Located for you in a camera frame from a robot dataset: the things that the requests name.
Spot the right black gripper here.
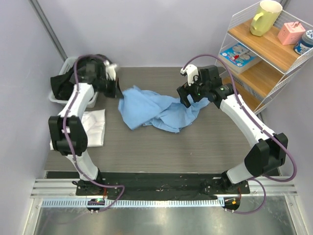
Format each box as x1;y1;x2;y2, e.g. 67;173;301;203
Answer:
177;71;209;108

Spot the light blue long sleeve shirt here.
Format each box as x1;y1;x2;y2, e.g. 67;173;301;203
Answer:
118;86;210;133

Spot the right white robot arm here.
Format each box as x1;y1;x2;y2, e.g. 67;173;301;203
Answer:
177;65;288;193

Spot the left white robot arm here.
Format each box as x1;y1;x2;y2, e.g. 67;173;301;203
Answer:
48;59;123;195

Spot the folded white shirt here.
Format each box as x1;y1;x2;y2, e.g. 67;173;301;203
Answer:
48;109;106;155

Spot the black dark clothes pile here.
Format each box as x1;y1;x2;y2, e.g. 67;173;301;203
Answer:
50;54;112;100

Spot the white plastic laundry basket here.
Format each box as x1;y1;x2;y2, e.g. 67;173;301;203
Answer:
48;57;99;108

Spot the blue white tissue pack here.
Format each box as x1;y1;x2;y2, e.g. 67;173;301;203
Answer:
218;43;262;74

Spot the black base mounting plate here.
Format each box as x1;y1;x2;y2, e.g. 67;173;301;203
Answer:
72;172;250;201

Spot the yellow green ceramic mug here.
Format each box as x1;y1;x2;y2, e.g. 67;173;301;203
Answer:
250;0;283;37

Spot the pink cube power adapter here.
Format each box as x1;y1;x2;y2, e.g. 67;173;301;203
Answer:
277;21;306;46

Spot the blue white lidded jar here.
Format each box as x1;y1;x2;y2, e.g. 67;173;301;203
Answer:
293;30;313;55

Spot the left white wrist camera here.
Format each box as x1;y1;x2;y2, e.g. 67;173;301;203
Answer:
103;60;119;81

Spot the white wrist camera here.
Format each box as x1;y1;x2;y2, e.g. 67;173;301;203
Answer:
103;60;119;81
180;64;199;86

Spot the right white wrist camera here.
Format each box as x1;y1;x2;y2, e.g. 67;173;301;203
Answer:
180;64;199;86

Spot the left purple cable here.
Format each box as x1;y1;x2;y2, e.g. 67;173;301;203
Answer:
62;54;127;212

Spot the white wire wooden shelf rack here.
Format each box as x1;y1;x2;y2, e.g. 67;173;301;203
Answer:
218;2;313;114

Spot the aluminium slotted cable rail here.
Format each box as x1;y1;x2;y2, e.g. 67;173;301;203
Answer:
41;198;224;208

